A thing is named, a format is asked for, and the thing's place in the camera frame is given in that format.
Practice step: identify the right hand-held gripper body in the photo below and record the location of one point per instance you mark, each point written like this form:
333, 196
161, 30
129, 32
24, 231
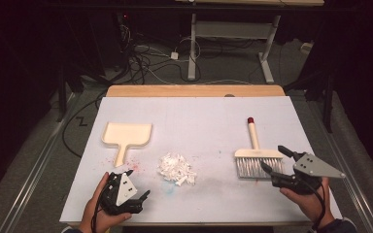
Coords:
307, 166

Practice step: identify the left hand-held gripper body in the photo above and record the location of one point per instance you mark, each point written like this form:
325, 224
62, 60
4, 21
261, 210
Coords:
124, 192

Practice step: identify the cream brush with red tip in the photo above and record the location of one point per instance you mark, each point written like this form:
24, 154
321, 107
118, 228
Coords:
255, 153

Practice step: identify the cream dustpan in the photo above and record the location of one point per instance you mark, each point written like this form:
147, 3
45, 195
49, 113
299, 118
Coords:
126, 134

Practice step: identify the pile of white paper scraps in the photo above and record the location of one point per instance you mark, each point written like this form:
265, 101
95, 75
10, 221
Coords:
175, 168

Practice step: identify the person's right hand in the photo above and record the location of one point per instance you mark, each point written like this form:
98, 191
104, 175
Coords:
309, 205

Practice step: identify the person's left hand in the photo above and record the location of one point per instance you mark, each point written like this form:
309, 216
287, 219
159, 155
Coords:
92, 220

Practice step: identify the black metal stand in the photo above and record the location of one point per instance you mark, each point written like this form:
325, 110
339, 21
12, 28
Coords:
61, 97
328, 106

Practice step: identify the white power strip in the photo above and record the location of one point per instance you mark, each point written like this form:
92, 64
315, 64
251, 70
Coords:
307, 47

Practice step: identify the white power adapter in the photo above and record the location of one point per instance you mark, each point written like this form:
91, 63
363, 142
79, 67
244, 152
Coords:
174, 55

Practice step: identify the white table frame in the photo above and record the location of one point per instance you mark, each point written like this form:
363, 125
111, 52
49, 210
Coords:
233, 29

